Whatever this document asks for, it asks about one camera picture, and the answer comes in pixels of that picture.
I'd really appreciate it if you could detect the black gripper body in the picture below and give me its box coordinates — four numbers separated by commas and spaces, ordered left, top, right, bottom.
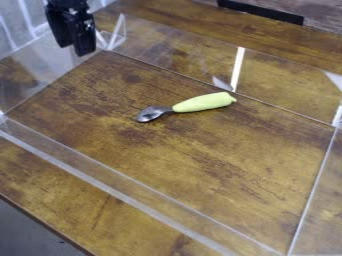
45, 0, 90, 11

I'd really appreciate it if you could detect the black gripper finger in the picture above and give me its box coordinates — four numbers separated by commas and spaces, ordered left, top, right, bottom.
44, 3, 72, 48
63, 10, 96, 57

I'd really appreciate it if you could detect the green handled metal spoon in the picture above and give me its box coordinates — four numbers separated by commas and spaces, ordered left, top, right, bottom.
136, 92, 236, 123

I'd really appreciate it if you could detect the black bar on back table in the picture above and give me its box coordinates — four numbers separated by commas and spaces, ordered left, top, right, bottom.
216, 0, 305, 26

